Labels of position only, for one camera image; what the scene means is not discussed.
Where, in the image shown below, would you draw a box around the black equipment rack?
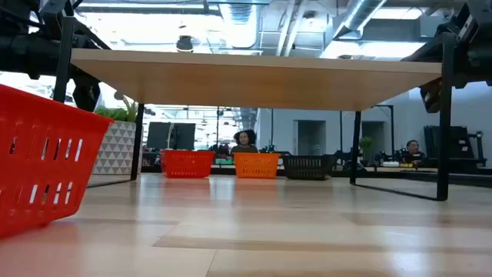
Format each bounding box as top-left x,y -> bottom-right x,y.
422,125 -> 487,175

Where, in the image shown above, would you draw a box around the silver ventilation duct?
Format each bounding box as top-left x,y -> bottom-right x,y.
332,0 -> 387,39

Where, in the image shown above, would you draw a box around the black overhead camera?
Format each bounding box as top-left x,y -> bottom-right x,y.
175,35 -> 194,53

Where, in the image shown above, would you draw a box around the white geometric plant pot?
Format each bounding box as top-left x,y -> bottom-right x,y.
93,119 -> 144,176

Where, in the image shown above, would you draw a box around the green artificial succulent plants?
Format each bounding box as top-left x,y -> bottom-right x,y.
94,95 -> 139,123

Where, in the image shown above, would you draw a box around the person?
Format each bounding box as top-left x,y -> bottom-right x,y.
229,129 -> 259,157
401,139 -> 427,165

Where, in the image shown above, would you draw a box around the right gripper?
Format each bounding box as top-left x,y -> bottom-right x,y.
419,78 -> 442,115

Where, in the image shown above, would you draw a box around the black plastic basket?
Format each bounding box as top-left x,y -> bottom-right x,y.
282,154 -> 335,181

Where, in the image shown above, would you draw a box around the black computer monitor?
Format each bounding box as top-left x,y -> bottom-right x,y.
175,122 -> 197,151
146,122 -> 172,151

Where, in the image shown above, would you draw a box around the red plastic basket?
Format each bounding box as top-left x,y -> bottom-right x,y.
160,149 -> 216,179
0,83 -> 115,239

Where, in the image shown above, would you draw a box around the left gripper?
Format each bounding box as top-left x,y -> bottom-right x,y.
71,71 -> 101,113

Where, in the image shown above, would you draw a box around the wooden shelf black metal legs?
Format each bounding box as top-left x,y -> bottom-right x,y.
53,17 -> 458,202

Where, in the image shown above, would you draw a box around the orange plastic basket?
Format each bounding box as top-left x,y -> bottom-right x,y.
233,152 -> 281,179

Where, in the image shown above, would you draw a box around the small green potted plant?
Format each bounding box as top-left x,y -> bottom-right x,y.
359,136 -> 374,162

